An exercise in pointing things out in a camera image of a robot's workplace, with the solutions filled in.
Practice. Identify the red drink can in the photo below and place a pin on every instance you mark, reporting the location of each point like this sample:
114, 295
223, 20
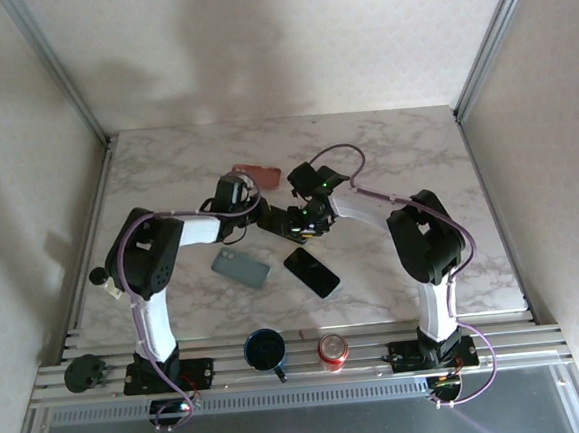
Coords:
333, 351

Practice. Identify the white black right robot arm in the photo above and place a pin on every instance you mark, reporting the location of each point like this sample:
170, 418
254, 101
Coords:
427, 246

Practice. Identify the black phone case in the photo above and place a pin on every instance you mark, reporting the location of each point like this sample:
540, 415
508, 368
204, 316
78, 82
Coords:
265, 213

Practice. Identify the black round plastic part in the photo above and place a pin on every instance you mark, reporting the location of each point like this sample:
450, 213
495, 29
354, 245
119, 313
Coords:
83, 373

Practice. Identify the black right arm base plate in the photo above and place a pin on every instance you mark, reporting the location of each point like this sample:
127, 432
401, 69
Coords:
406, 360

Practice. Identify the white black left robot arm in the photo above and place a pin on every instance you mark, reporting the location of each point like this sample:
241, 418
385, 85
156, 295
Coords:
152, 252

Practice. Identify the pink phone case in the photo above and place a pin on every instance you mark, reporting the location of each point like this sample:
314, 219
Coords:
263, 176

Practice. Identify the aluminium frame post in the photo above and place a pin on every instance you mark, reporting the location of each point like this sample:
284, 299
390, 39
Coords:
496, 35
60, 69

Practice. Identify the small white bottle black cap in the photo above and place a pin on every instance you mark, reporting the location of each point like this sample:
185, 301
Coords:
98, 275

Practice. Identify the smartphone pale green frame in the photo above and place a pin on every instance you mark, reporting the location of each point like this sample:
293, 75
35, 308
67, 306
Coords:
311, 273

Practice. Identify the aluminium extrusion base rails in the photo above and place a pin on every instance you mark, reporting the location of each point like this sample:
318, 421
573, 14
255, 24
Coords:
227, 377

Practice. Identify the blue mug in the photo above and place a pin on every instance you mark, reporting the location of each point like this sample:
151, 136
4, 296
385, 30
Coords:
265, 351

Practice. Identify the grey green phone case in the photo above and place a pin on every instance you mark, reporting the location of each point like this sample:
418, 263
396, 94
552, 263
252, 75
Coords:
241, 269

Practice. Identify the perforated steel panel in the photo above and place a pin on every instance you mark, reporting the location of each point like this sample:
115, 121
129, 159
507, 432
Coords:
306, 426

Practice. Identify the aluminium table side rail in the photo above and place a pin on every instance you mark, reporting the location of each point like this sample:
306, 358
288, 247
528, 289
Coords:
90, 237
499, 220

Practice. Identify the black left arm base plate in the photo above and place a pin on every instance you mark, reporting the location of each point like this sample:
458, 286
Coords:
196, 374

